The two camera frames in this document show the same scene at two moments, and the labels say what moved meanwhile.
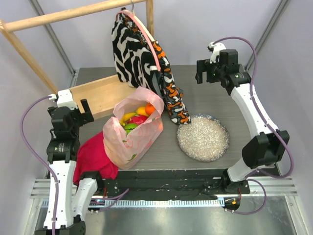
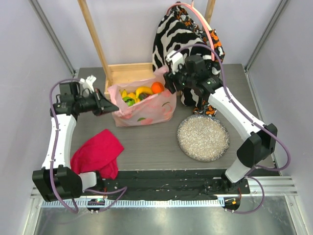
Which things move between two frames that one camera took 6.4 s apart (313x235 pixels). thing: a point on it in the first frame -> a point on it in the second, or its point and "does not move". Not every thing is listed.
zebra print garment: x=136 y=64 -> x=176 y=30
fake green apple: x=129 y=127 -> x=129 y=101
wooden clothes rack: x=102 y=91 -> x=115 y=72
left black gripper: x=84 y=117 -> x=104 y=106
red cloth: x=93 y=156 does not move
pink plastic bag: x=123 y=149 -> x=151 y=109
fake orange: x=149 y=108 -> x=157 y=87
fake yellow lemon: x=141 y=110 -> x=124 y=93
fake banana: x=125 y=117 -> x=141 y=89
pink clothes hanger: x=146 y=29 -> x=191 y=6
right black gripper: x=208 y=71 -> x=169 y=82
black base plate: x=167 y=182 does not move
